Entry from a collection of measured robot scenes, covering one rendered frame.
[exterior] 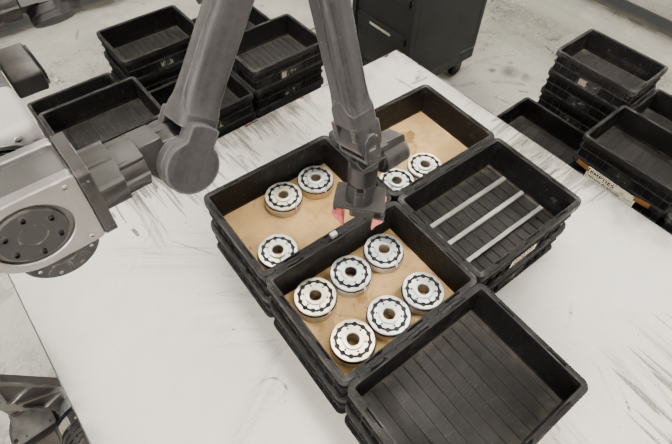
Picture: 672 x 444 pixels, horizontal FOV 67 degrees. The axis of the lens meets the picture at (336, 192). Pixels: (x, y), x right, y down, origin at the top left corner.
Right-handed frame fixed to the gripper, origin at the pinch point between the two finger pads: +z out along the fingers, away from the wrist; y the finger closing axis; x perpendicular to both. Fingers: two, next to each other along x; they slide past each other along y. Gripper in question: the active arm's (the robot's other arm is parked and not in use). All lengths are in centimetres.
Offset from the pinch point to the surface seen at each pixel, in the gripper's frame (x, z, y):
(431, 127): -59, 23, -18
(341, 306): 8.0, 23.4, 1.5
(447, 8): -180, 49, -27
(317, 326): 14.0, 23.4, 6.3
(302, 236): -10.5, 23.4, 14.6
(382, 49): -176, 75, 3
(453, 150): -50, 23, -25
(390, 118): -57, 19, -5
